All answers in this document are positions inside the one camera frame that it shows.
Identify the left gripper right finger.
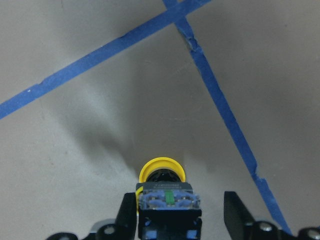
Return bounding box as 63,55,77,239
223,191,255,240

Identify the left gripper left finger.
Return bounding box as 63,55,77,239
115,192,137,240

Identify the yellow push button switch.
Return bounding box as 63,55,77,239
135,156,202,240

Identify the brown paper table cover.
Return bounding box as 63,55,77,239
0,0,320,240

